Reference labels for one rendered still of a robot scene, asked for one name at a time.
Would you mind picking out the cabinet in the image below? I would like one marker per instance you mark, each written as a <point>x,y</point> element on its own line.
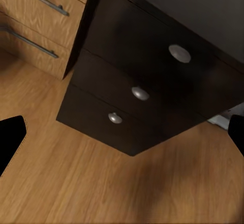
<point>48,34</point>
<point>138,82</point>

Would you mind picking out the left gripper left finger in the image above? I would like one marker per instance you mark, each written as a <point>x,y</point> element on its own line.
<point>12,133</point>

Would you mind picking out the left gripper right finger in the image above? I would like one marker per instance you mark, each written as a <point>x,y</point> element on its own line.
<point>236,131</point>

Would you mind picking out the desk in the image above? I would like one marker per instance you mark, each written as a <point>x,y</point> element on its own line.
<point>215,25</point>

